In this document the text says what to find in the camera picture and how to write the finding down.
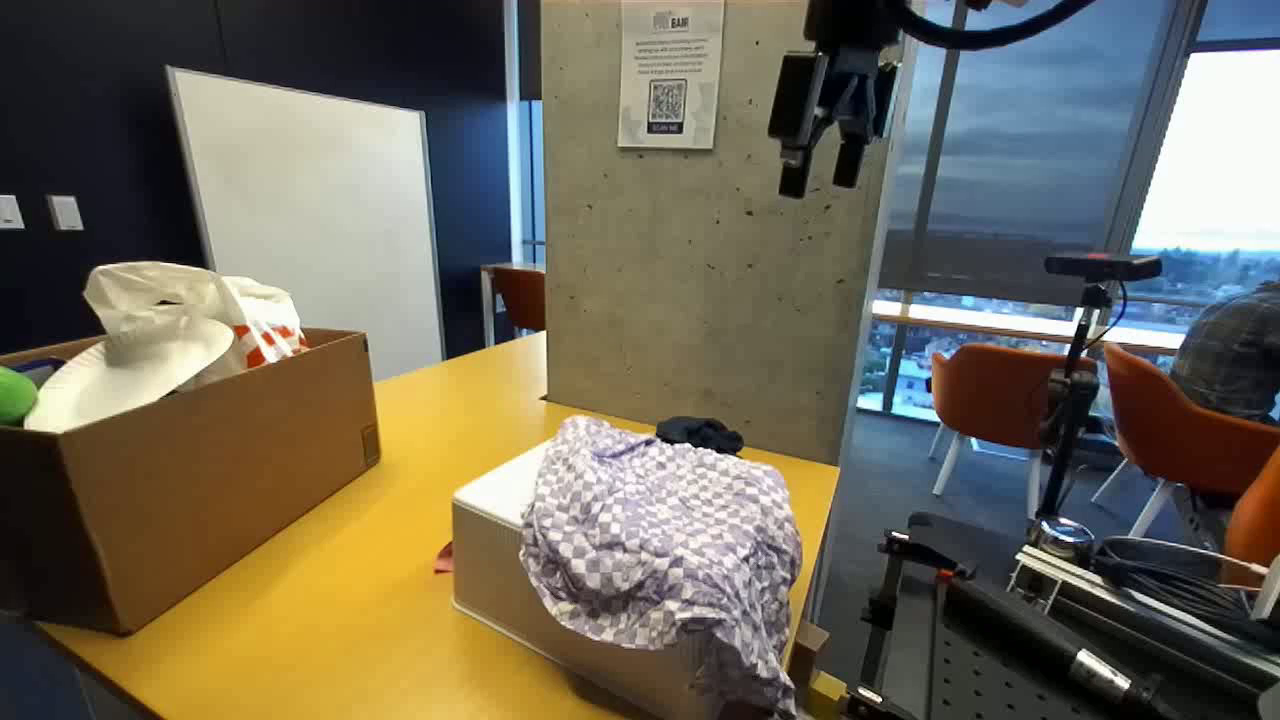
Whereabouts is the green round object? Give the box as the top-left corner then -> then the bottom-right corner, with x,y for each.
0,363 -> 42,434

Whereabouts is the purple checkered clothing piece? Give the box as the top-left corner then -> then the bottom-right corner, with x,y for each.
516,414 -> 807,720

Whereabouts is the white plastic bag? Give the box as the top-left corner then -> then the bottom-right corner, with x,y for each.
78,258 -> 313,393

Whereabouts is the white paper plate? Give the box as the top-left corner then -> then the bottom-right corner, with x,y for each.
21,316 -> 240,441

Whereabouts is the black clamp orange handle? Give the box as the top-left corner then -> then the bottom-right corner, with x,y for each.
857,526 -> 978,720

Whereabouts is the dark navy clothing piece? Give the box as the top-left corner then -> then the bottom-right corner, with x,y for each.
650,414 -> 748,462

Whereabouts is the seated person in grey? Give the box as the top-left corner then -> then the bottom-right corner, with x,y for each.
1167,280 -> 1280,424

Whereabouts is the white whiteboard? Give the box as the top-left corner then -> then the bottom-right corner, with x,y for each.
164,63 -> 446,384

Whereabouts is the small wooden block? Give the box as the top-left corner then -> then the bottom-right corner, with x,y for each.
785,619 -> 852,720

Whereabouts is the brown cardboard box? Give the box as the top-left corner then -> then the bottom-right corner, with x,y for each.
0,330 -> 383,642

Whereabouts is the black camera tripod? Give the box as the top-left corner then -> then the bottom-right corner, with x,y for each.
1030,250 -> 1167,554

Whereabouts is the black cylindrical tube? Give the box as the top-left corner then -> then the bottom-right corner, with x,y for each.
936,574 -> 1210,720

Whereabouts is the paper notice with QR code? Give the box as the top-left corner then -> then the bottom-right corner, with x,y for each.
613,0 -> 731,155

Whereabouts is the aluminium rail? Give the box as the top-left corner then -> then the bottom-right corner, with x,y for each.
1007,536 -> 1280,660

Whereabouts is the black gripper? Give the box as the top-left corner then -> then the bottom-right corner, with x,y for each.
765,0 -> 913,204

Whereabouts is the white plastic storage box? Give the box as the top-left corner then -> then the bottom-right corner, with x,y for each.
446,438 -> 750,720

